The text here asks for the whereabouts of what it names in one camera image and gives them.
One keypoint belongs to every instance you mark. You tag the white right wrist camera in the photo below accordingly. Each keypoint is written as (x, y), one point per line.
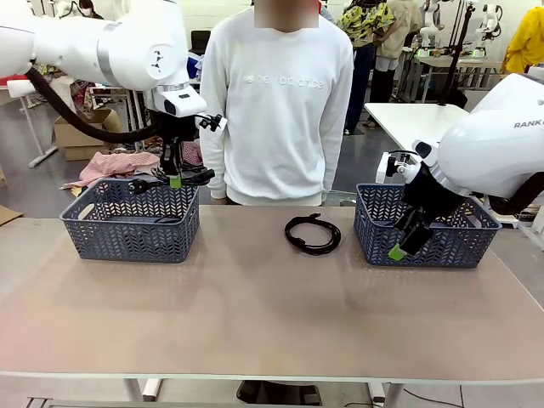
(384, 168)

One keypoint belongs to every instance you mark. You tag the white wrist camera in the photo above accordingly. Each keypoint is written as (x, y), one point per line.
(384, 168)
(219, 122)

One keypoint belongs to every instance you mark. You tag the masked person in black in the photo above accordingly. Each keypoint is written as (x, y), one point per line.
(89, 8)

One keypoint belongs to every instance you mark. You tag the black stand pole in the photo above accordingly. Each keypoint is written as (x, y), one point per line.
(455, 55)

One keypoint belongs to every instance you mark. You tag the red checked cloth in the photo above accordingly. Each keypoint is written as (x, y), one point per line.
(119, 163)

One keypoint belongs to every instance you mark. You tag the person's right forearm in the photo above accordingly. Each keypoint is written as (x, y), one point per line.
(212, 157)

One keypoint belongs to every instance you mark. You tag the grey background work table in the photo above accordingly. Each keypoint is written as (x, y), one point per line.
(476, 64)

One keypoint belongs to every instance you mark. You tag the person in yellow patterned shirt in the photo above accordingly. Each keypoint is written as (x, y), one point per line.
(361, 25)

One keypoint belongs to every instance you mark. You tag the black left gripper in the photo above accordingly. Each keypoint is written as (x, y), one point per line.
(176, 127)

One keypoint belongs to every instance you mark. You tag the person in beige top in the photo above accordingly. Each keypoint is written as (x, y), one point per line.
(399, 34)

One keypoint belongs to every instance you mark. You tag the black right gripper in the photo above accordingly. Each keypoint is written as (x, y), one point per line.
(429, 193)

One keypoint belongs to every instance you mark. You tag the pile of patterned clothes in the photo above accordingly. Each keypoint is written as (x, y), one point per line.
(81, 91)

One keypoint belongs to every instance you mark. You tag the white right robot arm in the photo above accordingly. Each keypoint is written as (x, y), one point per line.
(489, 144)

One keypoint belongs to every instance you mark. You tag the flat cardboard sheet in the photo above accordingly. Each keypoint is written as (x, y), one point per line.
(8, 216)

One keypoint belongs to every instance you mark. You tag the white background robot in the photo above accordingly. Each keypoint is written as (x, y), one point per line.
(489, 23)
(429, 25)

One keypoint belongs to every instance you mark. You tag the white background table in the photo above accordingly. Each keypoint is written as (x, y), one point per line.
(25, 91)

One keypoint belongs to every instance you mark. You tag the blue-grey perforated plastic basket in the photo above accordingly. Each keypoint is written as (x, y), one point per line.
(127, 242)
(459, 246)

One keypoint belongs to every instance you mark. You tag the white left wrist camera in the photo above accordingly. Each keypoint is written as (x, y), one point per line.
(219, 122)

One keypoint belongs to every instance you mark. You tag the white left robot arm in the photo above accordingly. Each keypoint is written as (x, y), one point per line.
(127, 47)

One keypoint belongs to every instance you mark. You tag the white side table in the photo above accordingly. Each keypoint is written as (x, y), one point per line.
(412, 119)

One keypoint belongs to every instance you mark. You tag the open brown cardboard box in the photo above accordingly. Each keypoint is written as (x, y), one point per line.
(76, 138)

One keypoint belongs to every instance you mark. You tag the person's left forearm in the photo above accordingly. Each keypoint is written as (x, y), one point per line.
(330, 170)

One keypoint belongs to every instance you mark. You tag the black base under table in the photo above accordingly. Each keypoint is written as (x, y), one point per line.
(280, 393)

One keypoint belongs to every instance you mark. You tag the person in yellow jacket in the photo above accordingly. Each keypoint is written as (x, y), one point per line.
(527, 38)

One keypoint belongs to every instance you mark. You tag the white table leg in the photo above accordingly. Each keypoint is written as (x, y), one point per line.
(151, 389)
(384, 393)

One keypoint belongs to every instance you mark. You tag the person in white sweatshirt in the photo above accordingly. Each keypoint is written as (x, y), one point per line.
(276, 127)

